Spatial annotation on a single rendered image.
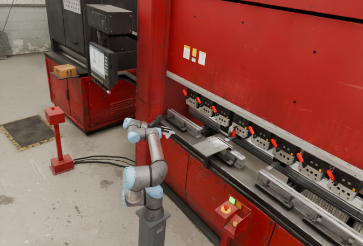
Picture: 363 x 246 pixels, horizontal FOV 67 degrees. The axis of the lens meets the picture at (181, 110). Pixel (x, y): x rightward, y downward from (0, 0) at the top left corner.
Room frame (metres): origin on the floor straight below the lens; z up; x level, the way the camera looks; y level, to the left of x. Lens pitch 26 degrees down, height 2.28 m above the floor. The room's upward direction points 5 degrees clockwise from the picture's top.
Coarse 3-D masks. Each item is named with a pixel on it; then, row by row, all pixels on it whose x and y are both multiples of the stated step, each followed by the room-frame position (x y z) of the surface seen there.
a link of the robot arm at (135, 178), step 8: (128, 168) 1.14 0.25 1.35; (136, 168) 1.14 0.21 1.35; (144, 168) 1.15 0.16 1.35; (128, 176) 1.09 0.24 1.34; (136, 176) 1.10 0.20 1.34; (144, 176) 1.11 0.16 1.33; (128, 184) 1.08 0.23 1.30; (136, 184) 1.09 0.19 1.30; (144, 184) 1.10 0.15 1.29; (128, 192) 1.23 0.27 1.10; (136, 192) 1.18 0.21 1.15; (128, 200) 1.28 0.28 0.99; (136, 200) 1.28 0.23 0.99
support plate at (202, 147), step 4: (208, 140) 2.06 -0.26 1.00; (212, 140) 2.06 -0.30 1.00; (196, 144) 1.98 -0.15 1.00; (200, 144) 1.99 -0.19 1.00; (204, 144) 1.99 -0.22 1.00; (224, 144) 2.02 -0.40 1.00; (196, 148) 1.91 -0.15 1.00; (200, 148) 1.92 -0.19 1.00; (204, 148) 1.92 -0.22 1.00; (208, 148) 1.93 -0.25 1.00; (212, 148) 1.94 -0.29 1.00; (216, 148) 1.94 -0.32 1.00; (220, 148) 1.95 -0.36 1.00; (224, 148) 1.95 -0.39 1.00; (200, 152) 1.87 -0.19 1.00; (204, 152) 1.87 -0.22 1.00; (208, 152) 1.87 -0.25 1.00; (212, 152) 1.88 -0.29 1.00; (216, 152) 1.89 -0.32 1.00
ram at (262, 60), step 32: (192, 0) 2.46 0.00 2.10; (224, 0) 2.24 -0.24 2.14; (192, 32) 2.43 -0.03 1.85; (224, 32) 2.15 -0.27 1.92; (256, 32) 1.93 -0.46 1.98; (288, 32) 1.75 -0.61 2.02; (320, 32) 1.60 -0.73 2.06; (352, 32) 1.48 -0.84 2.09; (192, 64) 2.39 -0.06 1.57; (224, 64) 2.11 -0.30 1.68; (256, 64) 1.89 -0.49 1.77; (288, 64) 1.70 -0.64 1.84; (320, 64) 1.56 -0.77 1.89; (352, 64) 1.44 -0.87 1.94; (224, 96) 2.07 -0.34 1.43; (256, 96) 1.84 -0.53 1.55; (288, 96) 1.66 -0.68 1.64; (320, 96) 1.51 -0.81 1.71; (352, 96) 1.39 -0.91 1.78; (288, 128) 1.61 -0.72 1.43; (320, 128) 1.47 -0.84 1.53; (352, 128) 1.35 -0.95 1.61; (352, 160) 1.30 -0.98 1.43
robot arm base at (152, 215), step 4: (144, 208) 1.38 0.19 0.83; (148, 208) 1.35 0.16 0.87; (160, 208) 1.37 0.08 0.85; (144, 212) 1.36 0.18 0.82; (148, 212) 1.34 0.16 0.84; (152, 212) 1.34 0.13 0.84; (156, 212) 1.34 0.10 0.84; (160, 212) 1.36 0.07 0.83; (144, 216) 1.34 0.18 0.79; (148, 216) 1.33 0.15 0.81; (152, 216) 1.34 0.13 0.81; (156, 216) 1.33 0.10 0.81; (160, 216) 1.35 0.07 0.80; (148, 220) 1.33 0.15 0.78; (152, 220) 1.32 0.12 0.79; (156, 220) 1.33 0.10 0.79
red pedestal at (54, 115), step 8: (48, 112) 2.64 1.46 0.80; (56, 112) 2.66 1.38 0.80; (48, 120) 2.62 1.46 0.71; (56, 120) 2.61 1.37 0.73; (64, 120) 2.67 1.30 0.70; (56, 128) 2.67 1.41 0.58; (56, 136) 2.67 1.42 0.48; (56, 144) 2.68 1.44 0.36; (56, 160) 2.67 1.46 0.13; (64, 160) 2.69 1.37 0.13; (72, 160) 2.71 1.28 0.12; (56, 168) 2.58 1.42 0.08; (64, 168) 2.64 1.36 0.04; (72, 168) 2.69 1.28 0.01
